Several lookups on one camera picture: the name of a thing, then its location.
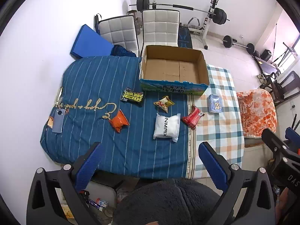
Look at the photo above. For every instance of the dark wooden chair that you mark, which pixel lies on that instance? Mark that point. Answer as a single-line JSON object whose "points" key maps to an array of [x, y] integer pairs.
{"points": [[289, 82]]}

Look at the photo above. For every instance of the light blue tissue pack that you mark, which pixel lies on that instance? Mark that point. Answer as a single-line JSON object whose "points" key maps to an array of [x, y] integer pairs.
{"points": [[215, 105]]}

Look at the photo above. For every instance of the orange snack packet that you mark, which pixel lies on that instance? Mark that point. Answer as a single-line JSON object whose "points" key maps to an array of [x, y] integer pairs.
{"points": [[119, 121]]}

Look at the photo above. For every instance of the black weight bench pad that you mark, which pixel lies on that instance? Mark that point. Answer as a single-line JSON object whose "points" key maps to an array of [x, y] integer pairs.
{"points": [[185, 37]]}

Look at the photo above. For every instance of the cardboard box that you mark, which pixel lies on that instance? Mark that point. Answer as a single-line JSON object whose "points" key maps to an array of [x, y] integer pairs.
{"points": [[173, 70]]}

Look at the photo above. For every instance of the red snack packet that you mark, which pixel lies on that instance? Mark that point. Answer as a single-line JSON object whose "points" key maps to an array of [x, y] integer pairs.
{"points": [[192, 118]]}

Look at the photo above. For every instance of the dark blue cloth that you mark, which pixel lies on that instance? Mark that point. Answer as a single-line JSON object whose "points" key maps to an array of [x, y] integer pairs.
{"points": [[123, 51]]}

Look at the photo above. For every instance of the orange patterned cushion seat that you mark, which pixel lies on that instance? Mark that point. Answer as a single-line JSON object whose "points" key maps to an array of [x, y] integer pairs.
{"points": [[257, 110]]}

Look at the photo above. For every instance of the blue white small box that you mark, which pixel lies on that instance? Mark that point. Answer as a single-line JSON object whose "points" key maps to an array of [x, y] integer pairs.
{"points": [[100, 202]]}

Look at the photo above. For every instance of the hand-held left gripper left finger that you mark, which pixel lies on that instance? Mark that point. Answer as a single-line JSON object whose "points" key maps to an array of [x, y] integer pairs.
{"points": [[90, 164]]}

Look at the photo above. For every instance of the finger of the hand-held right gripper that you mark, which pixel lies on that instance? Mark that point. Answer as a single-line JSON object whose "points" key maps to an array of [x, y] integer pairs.
{"points": [[293, 134], [273, 139]]}

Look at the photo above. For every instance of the black metal stand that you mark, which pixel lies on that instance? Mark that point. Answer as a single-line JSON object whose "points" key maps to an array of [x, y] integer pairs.
{"points": [[287, 51]]}

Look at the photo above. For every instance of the yellow snack packet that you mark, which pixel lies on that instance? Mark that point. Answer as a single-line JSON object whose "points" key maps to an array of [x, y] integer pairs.
{"points": [[164, 103]]}

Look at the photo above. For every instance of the dark grey fleece clothing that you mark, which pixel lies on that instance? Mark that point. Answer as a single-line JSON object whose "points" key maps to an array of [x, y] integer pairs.
{"points": [[168, 204]]}

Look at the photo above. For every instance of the white padded chair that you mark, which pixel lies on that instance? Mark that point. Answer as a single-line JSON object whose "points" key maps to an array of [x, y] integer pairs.
{"points": [[117, 31], [160, 25]]}

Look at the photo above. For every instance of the black speaker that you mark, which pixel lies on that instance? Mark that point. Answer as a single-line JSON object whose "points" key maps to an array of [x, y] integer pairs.
{"points": [[266, 55]]}

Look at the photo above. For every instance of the white tissue pack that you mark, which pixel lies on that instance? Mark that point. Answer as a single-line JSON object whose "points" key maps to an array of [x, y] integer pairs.
{"points": [[166, 127]]}

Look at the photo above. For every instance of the black wipes packet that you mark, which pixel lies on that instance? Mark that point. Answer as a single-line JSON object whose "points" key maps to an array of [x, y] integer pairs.
{"points": [[132, 96]]}

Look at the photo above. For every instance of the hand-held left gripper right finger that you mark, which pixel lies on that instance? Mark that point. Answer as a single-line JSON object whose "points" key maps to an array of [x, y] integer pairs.
{"points": [[212, 166]]}

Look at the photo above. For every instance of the dark low table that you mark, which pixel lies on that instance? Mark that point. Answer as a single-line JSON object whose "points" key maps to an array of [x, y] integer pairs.
{"points": [[267, 64]]}

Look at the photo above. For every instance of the black bag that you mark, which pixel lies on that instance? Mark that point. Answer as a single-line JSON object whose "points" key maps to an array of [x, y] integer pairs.
{"points": [[96, 22]]}

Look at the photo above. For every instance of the checked bed sheet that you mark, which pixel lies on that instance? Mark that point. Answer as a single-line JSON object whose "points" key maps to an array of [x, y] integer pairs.
{"points": [[218, 131]]}

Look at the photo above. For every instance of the blue foam mat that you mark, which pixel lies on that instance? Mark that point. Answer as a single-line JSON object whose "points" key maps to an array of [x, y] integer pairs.
{"points": [[89, 42]]}

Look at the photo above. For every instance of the long barbell with black plates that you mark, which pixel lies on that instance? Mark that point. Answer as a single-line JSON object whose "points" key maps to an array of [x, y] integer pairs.
{"points": [[182, 7]]}

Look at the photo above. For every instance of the black router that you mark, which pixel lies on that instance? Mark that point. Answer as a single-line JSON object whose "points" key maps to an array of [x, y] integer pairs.
{"points": [[295, 121]]}

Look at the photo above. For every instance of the blue smartphone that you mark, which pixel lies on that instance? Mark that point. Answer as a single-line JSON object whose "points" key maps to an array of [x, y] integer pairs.
{"points": [[58, 121]]}

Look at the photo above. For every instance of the short barbell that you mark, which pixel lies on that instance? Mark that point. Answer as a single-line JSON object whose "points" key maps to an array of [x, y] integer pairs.
{"points": [[227, 41]]}

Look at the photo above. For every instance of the pair of shoes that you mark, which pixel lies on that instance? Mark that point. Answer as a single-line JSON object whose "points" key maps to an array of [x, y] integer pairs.
{"points": [[262, 78]]}

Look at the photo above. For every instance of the white barbell rack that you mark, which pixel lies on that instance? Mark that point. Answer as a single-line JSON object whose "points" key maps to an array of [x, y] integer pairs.
{"points": [[207, 28]]}

